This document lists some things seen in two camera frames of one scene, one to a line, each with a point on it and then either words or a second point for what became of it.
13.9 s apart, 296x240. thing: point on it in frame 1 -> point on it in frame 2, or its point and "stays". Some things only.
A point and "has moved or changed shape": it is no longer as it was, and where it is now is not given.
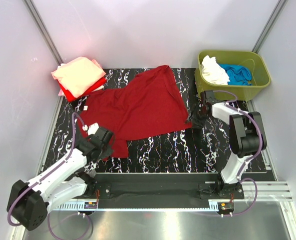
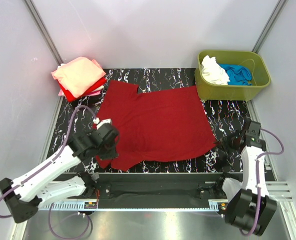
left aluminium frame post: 39,21 stays
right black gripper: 192,116 -> 222,144
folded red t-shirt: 71,98 stays
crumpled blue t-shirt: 238,75 stays
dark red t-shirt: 149,105 has moved or changed shape
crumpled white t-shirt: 213,72 stays
